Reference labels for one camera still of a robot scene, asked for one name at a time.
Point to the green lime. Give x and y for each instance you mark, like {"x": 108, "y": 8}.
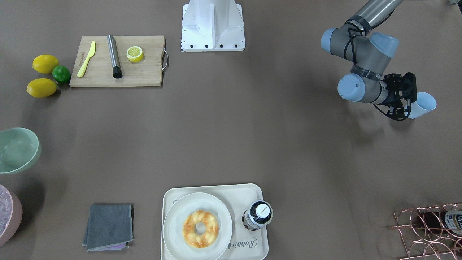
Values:
{"x": 61, "y": 74}

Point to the grey folded cloth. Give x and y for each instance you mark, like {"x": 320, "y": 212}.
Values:
{"x": 109, "y": 227}

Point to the bottle in rack upper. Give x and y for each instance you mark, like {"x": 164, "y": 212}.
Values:
{"x": 453, "y": 221}

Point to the yellow lemon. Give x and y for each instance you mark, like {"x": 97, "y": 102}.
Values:
{"x": 45, "y": 63}
{"x": 41, "y": 87}

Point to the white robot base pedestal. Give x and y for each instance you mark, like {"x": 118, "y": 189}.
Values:
{"x": 212, "y": 26}

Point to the yellow plastic knife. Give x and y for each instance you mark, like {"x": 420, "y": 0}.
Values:
{"x": 85, "y": 63}

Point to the green ceramic bowl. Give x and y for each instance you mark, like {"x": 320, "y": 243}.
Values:
{"x": 20, "y": 149}

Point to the glazed donut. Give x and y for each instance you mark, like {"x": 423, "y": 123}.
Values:
{"x": 200, "y": 229}

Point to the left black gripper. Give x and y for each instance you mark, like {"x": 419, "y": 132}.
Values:
{"x": 396, "y": 94}

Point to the wooden cutting board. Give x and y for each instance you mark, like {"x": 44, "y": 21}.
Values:
{"x": 98, "y": 67}

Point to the white plate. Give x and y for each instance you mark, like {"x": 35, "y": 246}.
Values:
{"x": 173, "y": 226}

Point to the half lemon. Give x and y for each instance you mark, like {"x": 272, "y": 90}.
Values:
{"x": 135, "y": 54}

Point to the copper wire bottle rack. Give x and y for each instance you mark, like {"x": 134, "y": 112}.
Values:
{"x": 424, "y": 235}

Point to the blue cup with ice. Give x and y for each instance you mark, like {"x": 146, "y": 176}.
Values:
{"x": 425, "y": 103}

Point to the cream serving tray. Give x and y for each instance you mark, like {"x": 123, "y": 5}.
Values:
{"x": 244, "y": 244}

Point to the tea bottle on tray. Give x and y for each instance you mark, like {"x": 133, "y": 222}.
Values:
{"x": 257, "y": 215}

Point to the pink bowl with ice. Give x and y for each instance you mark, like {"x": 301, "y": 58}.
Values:
{"x": 10, "y": 215}

